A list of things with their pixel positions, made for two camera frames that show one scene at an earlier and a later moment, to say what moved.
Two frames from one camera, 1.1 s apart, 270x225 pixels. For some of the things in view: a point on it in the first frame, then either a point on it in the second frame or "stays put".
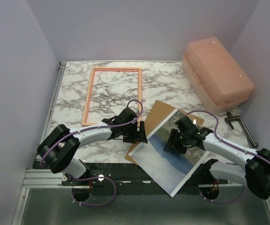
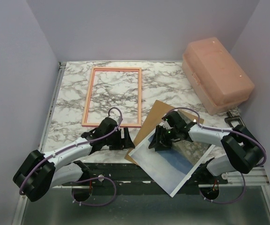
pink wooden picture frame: (84, 122) stays put
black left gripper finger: (142, 138) -> (128, 144)
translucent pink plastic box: (219, 83) stays put
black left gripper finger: (142, 137) -> (127, 138)
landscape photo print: (170, 169) stays put
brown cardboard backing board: (159, 111) stays put
